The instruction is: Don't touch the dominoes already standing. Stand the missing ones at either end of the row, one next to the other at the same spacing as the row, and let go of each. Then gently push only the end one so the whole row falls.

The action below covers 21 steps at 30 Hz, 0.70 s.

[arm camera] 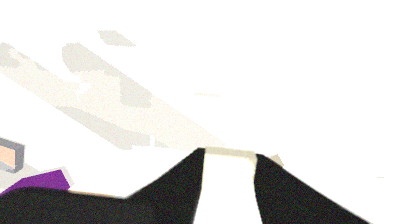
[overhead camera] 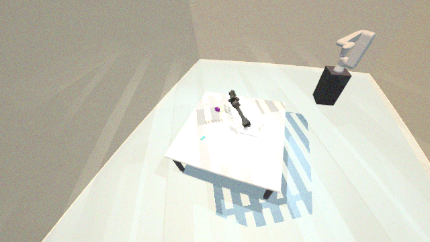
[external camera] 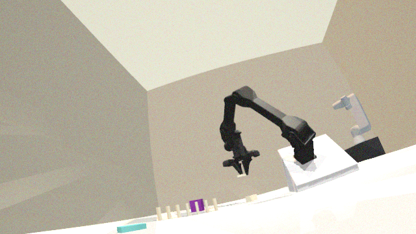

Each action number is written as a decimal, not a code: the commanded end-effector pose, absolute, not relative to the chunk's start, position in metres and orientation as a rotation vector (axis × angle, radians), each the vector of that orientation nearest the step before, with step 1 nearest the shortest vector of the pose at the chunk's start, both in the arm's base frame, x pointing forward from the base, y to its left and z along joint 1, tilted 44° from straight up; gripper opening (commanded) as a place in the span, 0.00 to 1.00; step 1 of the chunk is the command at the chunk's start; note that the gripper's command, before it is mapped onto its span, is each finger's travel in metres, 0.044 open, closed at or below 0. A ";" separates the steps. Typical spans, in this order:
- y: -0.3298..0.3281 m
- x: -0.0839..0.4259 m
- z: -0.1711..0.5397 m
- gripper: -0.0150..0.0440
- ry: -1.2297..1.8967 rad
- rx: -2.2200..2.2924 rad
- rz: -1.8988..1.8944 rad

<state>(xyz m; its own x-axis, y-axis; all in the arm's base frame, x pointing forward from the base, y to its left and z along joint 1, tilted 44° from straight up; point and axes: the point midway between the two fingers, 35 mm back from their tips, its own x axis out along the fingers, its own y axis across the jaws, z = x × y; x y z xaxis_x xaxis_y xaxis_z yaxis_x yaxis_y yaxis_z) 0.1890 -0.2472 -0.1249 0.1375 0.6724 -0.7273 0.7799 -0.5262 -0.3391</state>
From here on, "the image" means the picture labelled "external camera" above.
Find magenta block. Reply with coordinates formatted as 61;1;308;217
189;199;205;212

